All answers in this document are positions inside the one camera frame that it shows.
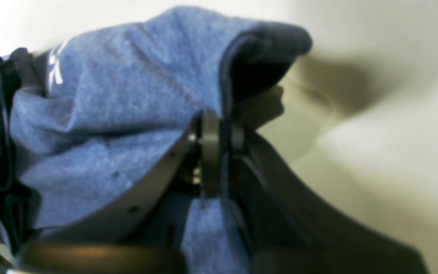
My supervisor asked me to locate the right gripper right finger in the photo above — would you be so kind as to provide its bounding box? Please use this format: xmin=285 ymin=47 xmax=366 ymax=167
xmin=204 ymin=111 xmax=428 ymax=274

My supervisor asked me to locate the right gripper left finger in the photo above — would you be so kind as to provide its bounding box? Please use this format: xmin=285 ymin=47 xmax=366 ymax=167
xmin=13 ymin=112 xmax=206 ymax=274

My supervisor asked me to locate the blue-grey t-shirt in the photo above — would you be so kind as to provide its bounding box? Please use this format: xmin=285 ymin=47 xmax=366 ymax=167
xmin=0 ymin=6 xmax=313 ymax=274

